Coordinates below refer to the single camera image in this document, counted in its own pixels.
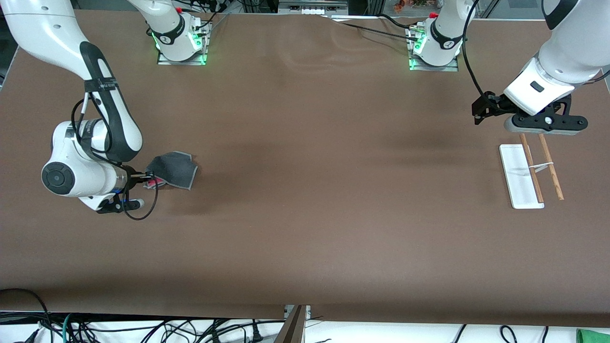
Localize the black arched floor cable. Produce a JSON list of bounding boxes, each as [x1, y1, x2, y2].
[[0, 288, 51, 343]]

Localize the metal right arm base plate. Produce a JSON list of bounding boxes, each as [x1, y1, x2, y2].
[[157, 21, 208, 66]]

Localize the green object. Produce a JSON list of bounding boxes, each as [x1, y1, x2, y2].
[[576, 328, 610, 343]]

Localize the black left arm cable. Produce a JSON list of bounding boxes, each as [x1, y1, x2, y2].
[[461, 0, 497, 99]]

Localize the long black table cable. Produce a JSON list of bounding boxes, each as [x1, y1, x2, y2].
[[326, 16, 420, 42]]

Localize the orange background items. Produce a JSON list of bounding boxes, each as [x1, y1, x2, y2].
[[393, 0, 441, 12]]

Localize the white rack base plate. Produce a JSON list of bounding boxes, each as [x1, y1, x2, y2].
[[499, 144, 545, 209]]

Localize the short black table cable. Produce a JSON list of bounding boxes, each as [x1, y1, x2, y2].
[[379, 13, 421, 30]]

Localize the grey power strip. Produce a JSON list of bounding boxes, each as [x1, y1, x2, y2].
[[279, 0, 349, 15]]

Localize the wooden post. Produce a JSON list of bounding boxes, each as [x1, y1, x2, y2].
[[274, 305, 306, 343]]

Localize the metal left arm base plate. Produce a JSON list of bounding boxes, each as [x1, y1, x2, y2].
[[408, 26, 459, 72]]

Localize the tangled black floor cables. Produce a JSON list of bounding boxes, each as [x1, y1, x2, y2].
[[71, 318, 286, 343]]

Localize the grey towel with pink side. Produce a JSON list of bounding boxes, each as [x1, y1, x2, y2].
[[144, 151, 198, 191]]

